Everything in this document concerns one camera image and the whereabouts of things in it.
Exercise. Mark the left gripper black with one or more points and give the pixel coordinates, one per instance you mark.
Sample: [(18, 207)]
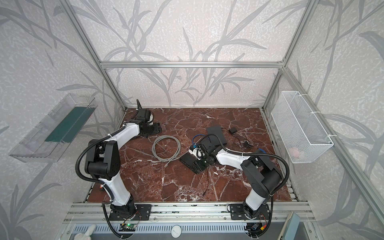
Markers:
[(141, 112)]

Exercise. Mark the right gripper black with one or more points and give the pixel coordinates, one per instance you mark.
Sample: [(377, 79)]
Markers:
[(195, 160)]

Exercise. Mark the black ribbed network switch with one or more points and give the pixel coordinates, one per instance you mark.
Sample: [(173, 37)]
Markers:
[(193, 163)]

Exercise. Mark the small black power adapter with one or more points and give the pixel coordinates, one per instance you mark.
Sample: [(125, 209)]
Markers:
[(243, 142)]

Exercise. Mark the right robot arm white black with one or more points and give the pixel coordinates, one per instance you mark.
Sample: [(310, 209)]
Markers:
[(265, 172)]

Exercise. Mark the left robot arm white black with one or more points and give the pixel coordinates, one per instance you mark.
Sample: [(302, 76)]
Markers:
[(100, 163)]

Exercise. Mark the pink object in basket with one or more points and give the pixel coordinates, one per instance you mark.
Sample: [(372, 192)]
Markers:
[(295, 153)]

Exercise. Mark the round white gauge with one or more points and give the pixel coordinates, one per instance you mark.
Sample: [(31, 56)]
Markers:
[(176, 231)]

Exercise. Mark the green lit circuit board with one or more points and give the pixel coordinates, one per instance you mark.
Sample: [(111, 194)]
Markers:
[(128, 227)]

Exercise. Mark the grey blue panel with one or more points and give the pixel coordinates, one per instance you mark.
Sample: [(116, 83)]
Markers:
[(290, 227)]

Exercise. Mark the white plush toy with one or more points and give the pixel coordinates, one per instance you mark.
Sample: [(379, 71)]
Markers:
[(86, 235)]

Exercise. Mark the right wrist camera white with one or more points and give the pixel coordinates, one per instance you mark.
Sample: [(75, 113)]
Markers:
[(196, 151)]

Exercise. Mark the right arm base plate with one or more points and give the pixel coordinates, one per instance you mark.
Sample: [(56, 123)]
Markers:
[(237, 211)]

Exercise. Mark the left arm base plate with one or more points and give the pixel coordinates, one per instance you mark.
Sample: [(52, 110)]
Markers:
[(141, 213)]

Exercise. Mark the white wire mesh basket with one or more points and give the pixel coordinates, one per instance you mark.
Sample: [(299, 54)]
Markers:
[(299, 126)]

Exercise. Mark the clear plastic wall bin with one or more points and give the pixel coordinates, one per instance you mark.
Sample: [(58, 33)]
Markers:
[(47, 142)]

